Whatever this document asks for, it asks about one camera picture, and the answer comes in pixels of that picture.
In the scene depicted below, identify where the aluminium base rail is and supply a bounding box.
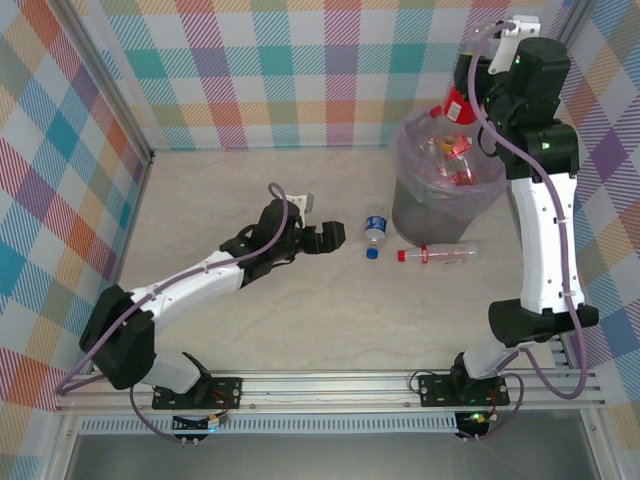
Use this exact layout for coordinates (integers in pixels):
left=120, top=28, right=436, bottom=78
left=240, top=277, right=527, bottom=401
left=52, top=368, right=607, bottom=414

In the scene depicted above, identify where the slim clear red cap bottle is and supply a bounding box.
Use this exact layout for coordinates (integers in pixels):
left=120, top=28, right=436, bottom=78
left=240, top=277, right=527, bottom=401
left=397, top=241, right=480, bottom=265

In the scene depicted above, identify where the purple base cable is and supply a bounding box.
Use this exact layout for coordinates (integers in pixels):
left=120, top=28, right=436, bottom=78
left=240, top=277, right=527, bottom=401
left=463, top=370, right=525, bottom=444
left=127, top=387, right=182, bottom=444

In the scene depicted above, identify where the short aluminium side rail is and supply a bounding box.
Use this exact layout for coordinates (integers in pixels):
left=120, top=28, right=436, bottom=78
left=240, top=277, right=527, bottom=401
left=548, top=335, right=576, bottom=372

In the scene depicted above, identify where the blue label blue cap bottle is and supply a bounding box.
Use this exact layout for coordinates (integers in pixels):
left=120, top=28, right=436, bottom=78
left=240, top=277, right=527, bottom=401
left=360, top=201, right=392, bottom=262

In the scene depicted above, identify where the aluminium frame post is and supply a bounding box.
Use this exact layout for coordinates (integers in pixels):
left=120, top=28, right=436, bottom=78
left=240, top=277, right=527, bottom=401
left=49, top=0, right=155, bottom=164
left=552, top=0, right=599, bottom=46

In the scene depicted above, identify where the small controller board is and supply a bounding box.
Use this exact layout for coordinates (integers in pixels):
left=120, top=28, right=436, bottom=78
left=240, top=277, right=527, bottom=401
left=453, top=408, right=502, bottom=444
left=172, top=412, right=232, bottom=447

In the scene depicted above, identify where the red barcode label cola bottle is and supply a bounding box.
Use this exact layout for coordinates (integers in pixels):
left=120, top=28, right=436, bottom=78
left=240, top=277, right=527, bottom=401
left=427, top=84, right=480, bottom=126

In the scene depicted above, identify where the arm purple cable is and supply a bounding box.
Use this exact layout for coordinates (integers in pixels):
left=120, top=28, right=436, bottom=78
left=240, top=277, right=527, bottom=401
left=467, top=19, right=594, bottom=401
left=53, top=182, right=292, bottom=396

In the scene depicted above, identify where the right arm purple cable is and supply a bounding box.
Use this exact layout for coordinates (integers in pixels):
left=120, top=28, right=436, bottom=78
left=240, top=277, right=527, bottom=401
left=467, top=19, right=594, bottom=401

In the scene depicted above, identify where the grey waste bin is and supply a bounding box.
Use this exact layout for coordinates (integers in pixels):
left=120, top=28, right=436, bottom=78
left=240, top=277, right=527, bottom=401
left=391, top=106, right=507, bottom=245

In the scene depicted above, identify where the white slotted cable duct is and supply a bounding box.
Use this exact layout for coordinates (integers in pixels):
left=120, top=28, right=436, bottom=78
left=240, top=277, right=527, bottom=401
left=79, top=417, right=461, bottom=436

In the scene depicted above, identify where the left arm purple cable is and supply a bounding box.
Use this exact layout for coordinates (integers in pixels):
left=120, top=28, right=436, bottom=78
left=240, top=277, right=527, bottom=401
left=53, top=182, right=292, bottom=396

